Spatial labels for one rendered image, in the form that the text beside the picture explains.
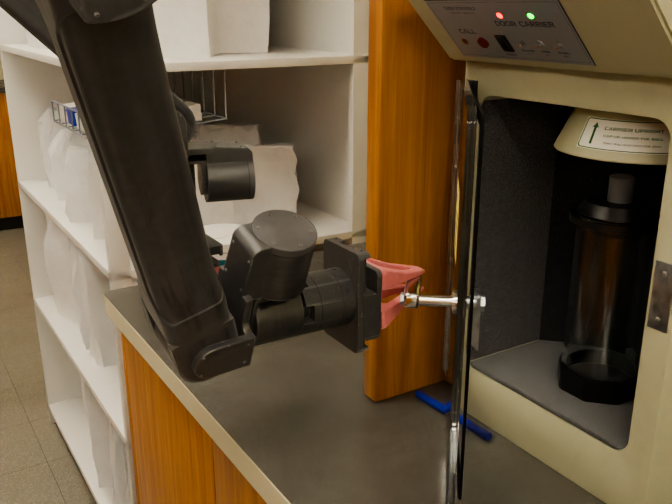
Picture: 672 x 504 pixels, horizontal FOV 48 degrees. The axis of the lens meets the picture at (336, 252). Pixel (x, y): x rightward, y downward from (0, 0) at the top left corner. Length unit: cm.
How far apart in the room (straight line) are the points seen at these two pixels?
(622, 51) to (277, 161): 131
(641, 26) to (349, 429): 61
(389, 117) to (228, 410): 45
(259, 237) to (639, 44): 37
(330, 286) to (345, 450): 32
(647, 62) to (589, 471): 46
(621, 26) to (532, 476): 52
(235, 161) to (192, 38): 91
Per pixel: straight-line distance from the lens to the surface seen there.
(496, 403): 101
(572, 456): 95
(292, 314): 68
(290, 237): 63
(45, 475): 276
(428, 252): 104
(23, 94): 269
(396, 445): 99
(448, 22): 87
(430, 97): 99
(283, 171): 194
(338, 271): 72
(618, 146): 84
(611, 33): 73
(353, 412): 105
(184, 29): 181
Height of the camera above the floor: 147
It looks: 18 degrees down
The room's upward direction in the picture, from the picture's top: straight up
